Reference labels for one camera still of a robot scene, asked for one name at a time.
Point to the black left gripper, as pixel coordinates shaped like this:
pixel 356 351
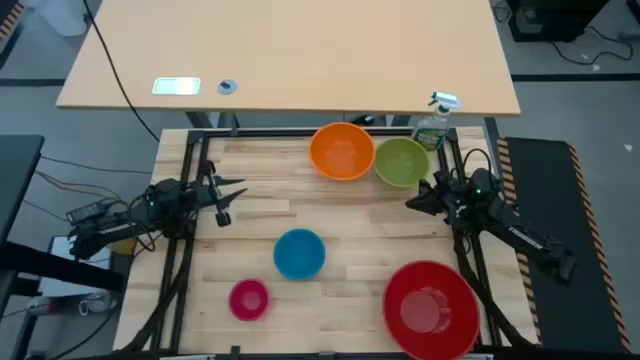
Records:
pixel 206 192

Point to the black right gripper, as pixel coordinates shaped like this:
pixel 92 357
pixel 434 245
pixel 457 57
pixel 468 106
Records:
pixel 455 200

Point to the small magenta plastic bowl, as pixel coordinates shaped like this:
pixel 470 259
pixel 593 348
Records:
pixel 249 300

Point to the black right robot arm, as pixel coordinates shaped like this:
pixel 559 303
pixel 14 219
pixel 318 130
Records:
pixel 525 242

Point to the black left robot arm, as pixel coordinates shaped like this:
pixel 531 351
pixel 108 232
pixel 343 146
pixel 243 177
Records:
pixel 100 235

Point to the green plastic bowl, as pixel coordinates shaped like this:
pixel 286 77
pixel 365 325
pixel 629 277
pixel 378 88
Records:
pixel 401 162

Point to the clear spray bottle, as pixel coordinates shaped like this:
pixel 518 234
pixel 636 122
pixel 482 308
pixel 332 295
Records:
pixel 431 132

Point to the blue plastic bowl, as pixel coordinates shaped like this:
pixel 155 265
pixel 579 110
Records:
pixel 299 254

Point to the orange plastic bowl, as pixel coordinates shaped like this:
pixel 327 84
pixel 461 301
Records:
pixel 342 151

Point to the large red plastic bowl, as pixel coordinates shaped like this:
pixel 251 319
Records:
pixel 431 310

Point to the yellow container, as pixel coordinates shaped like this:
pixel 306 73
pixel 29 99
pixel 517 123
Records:
pixel 123 246

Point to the black mat with hazard stripes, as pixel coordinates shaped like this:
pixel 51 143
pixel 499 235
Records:
pixel 550 200

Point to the black power adapter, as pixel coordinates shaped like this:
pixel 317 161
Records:
pixel 86 212

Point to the light wooden desk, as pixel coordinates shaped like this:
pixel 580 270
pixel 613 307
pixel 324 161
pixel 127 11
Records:
pixel 300 50

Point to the white box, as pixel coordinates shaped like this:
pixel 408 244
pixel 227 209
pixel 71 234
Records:
pixel 60 287

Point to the black equipment case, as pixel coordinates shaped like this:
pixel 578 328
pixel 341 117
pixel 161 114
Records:
pixel 555 17

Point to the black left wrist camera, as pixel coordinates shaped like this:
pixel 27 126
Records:
pixel 223 218

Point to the black aluminium table frame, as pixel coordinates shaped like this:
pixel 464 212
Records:
pixel 260 132

